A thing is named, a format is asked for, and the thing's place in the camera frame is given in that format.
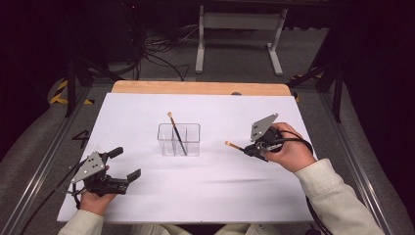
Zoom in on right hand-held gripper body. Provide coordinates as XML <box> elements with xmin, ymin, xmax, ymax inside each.
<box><xmin>249</xmin><ymin>113</ymin><xmax>284</xmax><ymax>155</ymax></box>

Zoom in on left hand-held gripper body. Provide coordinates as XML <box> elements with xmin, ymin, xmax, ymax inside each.
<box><xmin>69</xmin><ymin>151</ymin><xmax>131</xmax><ymax>198</ymax></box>

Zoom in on black makeup brush tan bristles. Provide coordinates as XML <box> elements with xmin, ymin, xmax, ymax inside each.
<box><xmin>166</xmin><ymin>112</ymin><xmax>188</xmax><ymax>157</ymax></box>
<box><xmin>224</xmin><ymin>140</ymin><xmax>246</xmax><ymax>152</ymax></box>

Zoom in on clear plastic organizer box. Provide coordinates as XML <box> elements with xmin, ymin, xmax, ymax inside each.
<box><xmin>157</xmin><ymin>122</ymin><xmax>202</xmax><ymax>158</ymax></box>

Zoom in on person's right hand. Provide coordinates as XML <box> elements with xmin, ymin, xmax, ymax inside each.
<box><xmin>263</xmin><ymin>121</ymin><xmax>318</xmax><ymax>174</ymax></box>

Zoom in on person's left hand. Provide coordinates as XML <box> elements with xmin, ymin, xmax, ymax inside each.
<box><xmin>79</xmin><ymin>190</ymin><xmax>117</xmax><ymax>217</ymax></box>

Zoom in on white table cover sheet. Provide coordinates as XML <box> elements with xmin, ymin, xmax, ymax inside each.
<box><xmin>57</xmin><ymin>92</ymin><xmax>319</xmax><ymax>225</ymax></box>

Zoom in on person's left leg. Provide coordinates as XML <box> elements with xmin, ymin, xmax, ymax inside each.
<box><xmin>128</xmin><ymin>223</ymin><xmax>192</xmax><ymax>235</ymax></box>

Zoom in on person's leg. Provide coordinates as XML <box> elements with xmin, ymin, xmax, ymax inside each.
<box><xmin>213</xmin><ymin>223</ymin><xmax>307</xmax><ymax>235</ymax></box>
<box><xmin>128</xmin><ymin>223</ymin><xmax>192</xmax><ymax>235</ymax></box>

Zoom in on person's right leg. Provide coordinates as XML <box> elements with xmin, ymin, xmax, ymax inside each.
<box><xmin>213</xmin><ymin>223</ymin><xmax>307</xmax><ymax>235</ymax></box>

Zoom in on yellow black hazard tape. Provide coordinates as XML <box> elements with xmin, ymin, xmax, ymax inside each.
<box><xmin>48</xmin><ymin>79</ymin><xmax>96</xmax><ymax>106</ymax></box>

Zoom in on black tripod stand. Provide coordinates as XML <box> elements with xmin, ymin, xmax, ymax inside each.
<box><xmin>287</xmin><ymin>58</ymin><xmax>344</xmax><ymax>123</ymax></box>
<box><xmin>63</xmin><ymin>55</ymin><xmax>125</xmax><ymax>118</ymax></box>

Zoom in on white metal stand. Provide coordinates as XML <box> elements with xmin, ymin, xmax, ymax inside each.
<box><xmin>195</xmin><ymin>4</ymin><xmax>289</xmax><ymax>76</ymax></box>

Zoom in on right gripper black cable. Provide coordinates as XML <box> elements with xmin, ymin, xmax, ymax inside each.
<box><xmin>277</xmin><ymin>130</ymin><xmax>334</xmax><ymax>235</ymax></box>

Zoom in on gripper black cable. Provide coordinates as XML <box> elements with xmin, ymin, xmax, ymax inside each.
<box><xmin>277</xmin><ymin>130</ymin><xmax>334</xmax><ymax>235</ymax></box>
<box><xmin>19</xmin><ymin>161</ymin><xmax>82</xmax><ymax>235</ymax></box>

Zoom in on aluminium floor rail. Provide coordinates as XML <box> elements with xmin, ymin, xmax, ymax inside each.
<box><xmin>0</xmin><ymin>85</ymin><xmax>93</xmax><ymax>235</ymax></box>
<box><xmin>317</xmin><ymin>92</ymin><xmax>397</xmax><ymax>235</ymax></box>

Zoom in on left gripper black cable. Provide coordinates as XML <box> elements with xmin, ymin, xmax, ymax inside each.
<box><xmin>19</xmin><ymin>161</ymin><xmax>82</xmax><ymax>235</ymax></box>

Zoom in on black floor cables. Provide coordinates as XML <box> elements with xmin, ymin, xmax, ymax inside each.
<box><xmin>130</xmin><ymin>25</ymin><xmax>192</xmax><ymax>82</ymax></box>

